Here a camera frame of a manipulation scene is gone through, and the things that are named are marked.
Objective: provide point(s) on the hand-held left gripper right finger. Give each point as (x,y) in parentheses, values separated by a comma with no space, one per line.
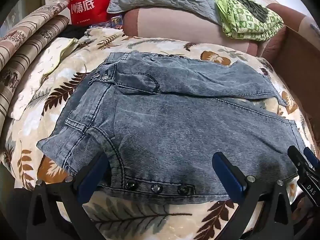
(228,175)

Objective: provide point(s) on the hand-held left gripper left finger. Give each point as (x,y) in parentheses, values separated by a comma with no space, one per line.
(93,177)

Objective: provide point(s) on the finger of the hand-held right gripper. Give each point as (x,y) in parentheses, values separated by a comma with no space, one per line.
(312,158)
(303,170)

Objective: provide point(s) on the blue denim pants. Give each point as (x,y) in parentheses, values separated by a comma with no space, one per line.
(175,130)

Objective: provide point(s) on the leaf print blanket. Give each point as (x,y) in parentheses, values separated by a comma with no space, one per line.
(75,90)

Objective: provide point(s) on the brown cardboard box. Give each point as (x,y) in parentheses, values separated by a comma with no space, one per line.
(297,60)

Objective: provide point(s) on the white small-print pillow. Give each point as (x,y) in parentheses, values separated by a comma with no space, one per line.
(42,70)

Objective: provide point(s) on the black cloth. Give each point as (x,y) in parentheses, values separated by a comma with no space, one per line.
(72,32)

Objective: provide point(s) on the brown striped floral fabric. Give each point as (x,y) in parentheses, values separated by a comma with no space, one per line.
(27,45)

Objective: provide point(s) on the green patterned cloth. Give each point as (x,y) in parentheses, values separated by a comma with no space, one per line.
(250,22)

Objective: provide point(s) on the pink upholstered cushion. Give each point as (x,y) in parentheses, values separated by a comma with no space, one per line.
(175,27)

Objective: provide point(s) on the colourful small packet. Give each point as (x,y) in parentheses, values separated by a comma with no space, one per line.
(115,20)

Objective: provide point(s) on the dark grey cloth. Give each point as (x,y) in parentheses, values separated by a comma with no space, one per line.
(250,3)

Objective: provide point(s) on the red bag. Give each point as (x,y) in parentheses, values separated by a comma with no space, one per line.
(92,2)

